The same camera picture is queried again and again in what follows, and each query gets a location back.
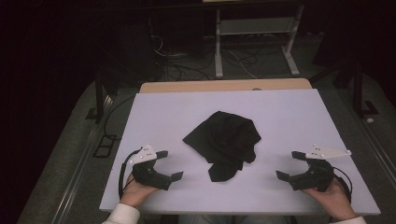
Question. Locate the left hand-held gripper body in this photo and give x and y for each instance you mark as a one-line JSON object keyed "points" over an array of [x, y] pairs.
{"points": [[146, 172]]}

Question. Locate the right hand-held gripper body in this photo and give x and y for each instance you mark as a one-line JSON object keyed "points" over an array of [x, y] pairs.
{"points": [[317, 174]]}

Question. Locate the black shorts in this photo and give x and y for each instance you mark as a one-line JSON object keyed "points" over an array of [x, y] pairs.
{"points": [[224, 140]]}

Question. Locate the person's left hand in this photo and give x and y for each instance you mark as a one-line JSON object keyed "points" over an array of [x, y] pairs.
{"points": [[135, 193]]}

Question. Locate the person's right hand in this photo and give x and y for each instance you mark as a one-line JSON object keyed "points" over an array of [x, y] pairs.
{"points": [[333, 200]]}

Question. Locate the small white round object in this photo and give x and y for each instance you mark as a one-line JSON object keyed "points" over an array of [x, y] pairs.
{"points": [[369, 120]]}

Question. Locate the black metal stand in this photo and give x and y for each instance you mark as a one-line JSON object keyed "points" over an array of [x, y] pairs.
{"points": [[99, 93], [358, 90]]}

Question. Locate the white metal stand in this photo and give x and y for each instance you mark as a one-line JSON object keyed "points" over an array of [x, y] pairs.
{"points": [[219, 46]]}

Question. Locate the black floor frame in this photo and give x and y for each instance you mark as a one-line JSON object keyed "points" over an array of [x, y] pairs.
{"points": [[106, 146]]}

